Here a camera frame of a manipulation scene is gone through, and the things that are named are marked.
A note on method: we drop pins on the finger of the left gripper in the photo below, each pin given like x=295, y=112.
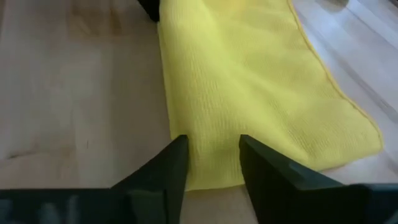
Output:
x=151, y=9

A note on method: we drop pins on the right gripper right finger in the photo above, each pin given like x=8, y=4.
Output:
x=286, y=196

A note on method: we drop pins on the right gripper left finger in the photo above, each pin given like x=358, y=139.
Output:
x=149, y=199

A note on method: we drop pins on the yellow microfiber towel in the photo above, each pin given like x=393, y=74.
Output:
x=242, y=77

